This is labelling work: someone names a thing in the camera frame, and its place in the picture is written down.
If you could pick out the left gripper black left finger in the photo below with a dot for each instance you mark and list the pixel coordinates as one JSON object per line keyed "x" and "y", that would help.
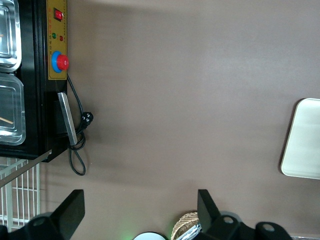
{"x": 65, "y": 217}

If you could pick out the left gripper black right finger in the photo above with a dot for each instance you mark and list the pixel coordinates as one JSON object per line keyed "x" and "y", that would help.
{"x": 212, "y": 220}

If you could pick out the beige plastic serving tray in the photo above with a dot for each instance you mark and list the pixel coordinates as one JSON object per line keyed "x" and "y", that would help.
{"x": 303, "y": 140}

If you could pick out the stack of aluminium foil trays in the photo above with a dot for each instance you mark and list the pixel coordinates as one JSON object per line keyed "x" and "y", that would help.
{"x": 191, "y": 232}

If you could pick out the light wicker basket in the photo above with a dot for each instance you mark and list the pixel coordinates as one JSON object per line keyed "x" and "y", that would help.
{"x": 183, "y": 223}

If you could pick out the grey metal lever bar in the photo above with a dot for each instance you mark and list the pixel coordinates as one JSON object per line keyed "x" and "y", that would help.
{"x": 25, "y": 167}

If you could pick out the black sealing machine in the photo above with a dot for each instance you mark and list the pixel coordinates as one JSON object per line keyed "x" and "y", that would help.
{"x": 35, "y": 112}

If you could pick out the thin wooden stick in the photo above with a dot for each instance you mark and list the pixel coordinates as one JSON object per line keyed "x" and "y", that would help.
{"x": 6, "y": 120}

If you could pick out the steel food container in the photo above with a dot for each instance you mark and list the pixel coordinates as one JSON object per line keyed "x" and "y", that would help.
{"x": 7, "y": 32}
{"x": 12, "y": 107}

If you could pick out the red emergency push button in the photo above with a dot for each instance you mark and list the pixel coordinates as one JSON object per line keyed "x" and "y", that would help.
{"x": 62, "y": 62}

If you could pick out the red rocker switch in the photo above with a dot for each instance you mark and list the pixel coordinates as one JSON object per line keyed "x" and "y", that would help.
{"x": 59, "y": 14}

